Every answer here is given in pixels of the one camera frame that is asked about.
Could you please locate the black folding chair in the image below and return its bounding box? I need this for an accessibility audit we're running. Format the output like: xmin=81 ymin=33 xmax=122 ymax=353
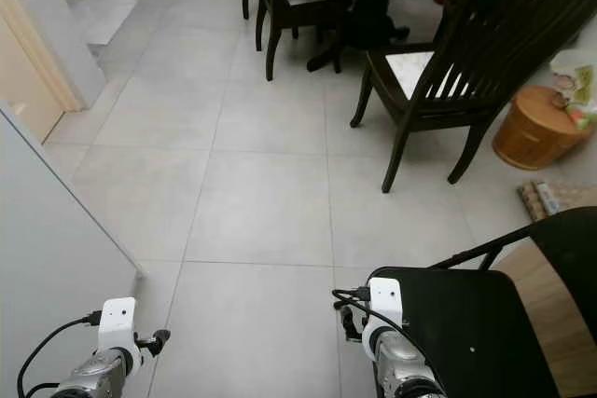
xmin=364 ymin=207 xmax=597 ymax=398

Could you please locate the tall white cabinet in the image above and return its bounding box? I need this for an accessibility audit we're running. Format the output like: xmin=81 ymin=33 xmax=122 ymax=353
xmin=0 ymin=104 xmax=141 ymax=398

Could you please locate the light wooden board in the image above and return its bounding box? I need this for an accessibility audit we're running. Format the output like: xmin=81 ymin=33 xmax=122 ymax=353
xmin=490 ymin=240 xmax=597 ymax=398

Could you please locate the patterned brown cardboard tray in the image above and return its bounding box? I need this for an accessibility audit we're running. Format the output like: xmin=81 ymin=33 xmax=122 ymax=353
xmin=518 ymin=180 xmax=597 ymax=224

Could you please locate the round orange wooden basket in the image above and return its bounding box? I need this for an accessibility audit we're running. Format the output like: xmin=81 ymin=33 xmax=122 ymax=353
xmin=492 ymin=85 xmax=593 ymax=172

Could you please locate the printed white plastic bag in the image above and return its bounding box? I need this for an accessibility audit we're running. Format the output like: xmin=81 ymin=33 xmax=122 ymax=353
xmin=548 ymin=48 xmax=597 ymax=131

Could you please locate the dark wooden slat-back chair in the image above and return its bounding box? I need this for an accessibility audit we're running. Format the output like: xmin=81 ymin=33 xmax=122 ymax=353
xmin=350 ymin=0 xmax=597 ymax=194

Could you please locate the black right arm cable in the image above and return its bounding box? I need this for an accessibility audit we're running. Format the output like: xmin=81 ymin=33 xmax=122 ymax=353
xmin=332 ymin=287 xmax=423 ymax=362

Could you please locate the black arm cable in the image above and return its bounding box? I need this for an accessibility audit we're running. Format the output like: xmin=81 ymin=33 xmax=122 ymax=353
xmin=332 ymin=287 xmax=423 ymax=362
xmin=17 ymin=314 xmax=104 ymax=398

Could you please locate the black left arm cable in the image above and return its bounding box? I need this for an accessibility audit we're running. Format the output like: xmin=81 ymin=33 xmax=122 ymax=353
xmin=17 ymin=314 xmax=104 ymax=398

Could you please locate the beige door frame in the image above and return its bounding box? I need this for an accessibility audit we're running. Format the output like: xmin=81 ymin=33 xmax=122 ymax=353
xmin=0 ymin=0 xmax=90 ymax=143

